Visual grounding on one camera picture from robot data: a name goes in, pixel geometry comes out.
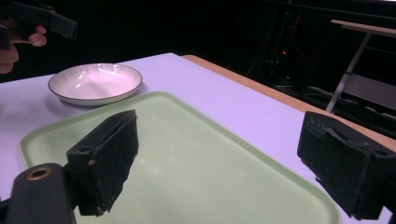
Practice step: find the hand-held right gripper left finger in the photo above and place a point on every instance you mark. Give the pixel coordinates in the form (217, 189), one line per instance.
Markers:
(107, 155)

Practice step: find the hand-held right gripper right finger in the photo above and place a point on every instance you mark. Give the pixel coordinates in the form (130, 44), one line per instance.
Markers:
(345, 168)

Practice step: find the white plate with dark rim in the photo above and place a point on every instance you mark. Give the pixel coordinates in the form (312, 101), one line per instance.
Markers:
(95, 82)

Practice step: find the light green plastic tray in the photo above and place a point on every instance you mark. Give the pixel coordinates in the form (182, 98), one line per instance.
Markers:
(193, 161)

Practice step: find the white table with metal legs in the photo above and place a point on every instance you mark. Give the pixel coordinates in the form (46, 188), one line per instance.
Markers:
(358, 67)

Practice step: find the dark equipment rack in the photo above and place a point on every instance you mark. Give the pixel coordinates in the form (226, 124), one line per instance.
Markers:
(285, 53)

